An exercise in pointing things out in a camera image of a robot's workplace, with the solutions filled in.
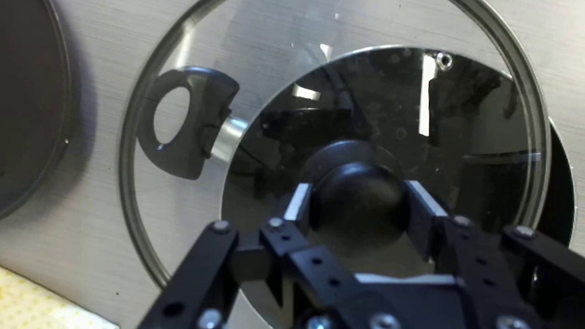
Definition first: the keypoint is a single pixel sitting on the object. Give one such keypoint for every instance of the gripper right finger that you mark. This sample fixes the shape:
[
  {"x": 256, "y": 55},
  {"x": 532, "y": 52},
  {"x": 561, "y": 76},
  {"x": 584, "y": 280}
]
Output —
[{"x": 484, "y": 269}]

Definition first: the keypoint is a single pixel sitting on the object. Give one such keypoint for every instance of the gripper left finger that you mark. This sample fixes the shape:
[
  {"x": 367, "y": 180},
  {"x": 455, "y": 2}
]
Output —
[{"x": 201, "y": 274}]

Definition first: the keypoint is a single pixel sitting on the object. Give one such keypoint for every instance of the yellow patterned cloth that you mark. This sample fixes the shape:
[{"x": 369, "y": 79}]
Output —
[{"x": 32, "y": 304}]

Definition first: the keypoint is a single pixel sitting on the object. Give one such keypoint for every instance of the dark round pan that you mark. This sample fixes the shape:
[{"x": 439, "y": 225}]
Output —
[{"x": 27, "y": 105}]

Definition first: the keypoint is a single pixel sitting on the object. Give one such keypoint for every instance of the glass lid with black knob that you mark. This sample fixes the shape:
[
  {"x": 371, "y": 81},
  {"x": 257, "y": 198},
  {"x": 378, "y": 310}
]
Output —
[{"x": 358, "y": 201}]

